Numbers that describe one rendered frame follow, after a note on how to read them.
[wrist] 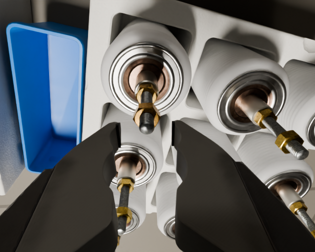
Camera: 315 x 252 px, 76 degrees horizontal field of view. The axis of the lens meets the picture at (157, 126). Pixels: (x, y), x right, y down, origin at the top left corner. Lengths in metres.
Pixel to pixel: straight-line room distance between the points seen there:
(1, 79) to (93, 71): 0.17
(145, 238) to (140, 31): 0.82
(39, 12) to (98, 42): 0.23
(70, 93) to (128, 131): 0.28
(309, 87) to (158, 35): 0.20
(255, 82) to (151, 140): 0.13
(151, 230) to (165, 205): 0.51
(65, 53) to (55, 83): 0.07
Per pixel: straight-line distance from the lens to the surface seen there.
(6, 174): 0.48
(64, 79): 0.51
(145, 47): 0.20
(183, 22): 0.27
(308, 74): 0.33
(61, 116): 0.55
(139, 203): 0.34
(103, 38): 0.28
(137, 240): 0.94
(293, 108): 0.31
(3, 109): 0.43
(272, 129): 0.20
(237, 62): 0.23
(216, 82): 0.23
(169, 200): 0.37
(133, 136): 0.25
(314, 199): 0.95
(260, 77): 0.24
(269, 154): 0.35
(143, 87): 0.17
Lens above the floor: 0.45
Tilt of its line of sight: 58 degrees down
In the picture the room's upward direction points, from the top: 175 degrees clockwise
